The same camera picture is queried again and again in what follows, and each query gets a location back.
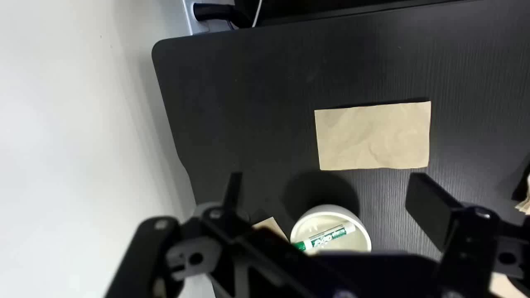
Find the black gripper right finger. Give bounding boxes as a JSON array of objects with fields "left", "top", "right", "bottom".
[{"left": 404, "top": 172, "right": 530, "bottom": 298}]

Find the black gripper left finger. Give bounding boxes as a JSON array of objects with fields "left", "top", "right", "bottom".
[{"left": 105, "top": 172, "right": 288, "bottom": 298}]

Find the green and white marker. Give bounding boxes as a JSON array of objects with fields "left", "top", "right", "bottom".
[{"left": 292, "top": 222, "right": 358, "bottom": 255}]

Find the white ceramic bowl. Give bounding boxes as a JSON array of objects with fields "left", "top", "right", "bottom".
[{"left": 288, "top": 204, "right": 373, "bottom": 257}]

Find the white paper sheet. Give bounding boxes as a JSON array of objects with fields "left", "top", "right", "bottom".
[{"left": 514, "top": 174, "right": 530, "bottom": 217}]

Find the tan cloth napkin left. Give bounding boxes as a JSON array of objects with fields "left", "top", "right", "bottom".
[{"left": 313, "top": 100, "right": 432, "bottom": 172}]

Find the tan cloth napkin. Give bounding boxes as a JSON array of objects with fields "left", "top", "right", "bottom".
[
  {"left": 313, "top": 100, "right": 432, "bottom": 172},
  {"left": 252, "top": 215, "right": 290, "bottom": 242}
]

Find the tan cloth napkin right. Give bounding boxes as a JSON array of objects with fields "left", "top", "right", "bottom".
[{"left": 252, "top": 215, "right": 290, "bottom": 242}]

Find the black perforated mounting table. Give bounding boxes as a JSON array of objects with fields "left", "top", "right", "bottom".
[{"left": 234, "top": 0, "right": 461, "bottom": 28}]

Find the white power strip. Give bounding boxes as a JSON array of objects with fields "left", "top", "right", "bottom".
[{"left": 181, "top": 0, "right": 240, "bottom": 37}]

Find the black power plug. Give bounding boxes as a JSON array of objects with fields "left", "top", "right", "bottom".
[{"left": 192, "top": 2, "right": 240, "bottom": 25}]

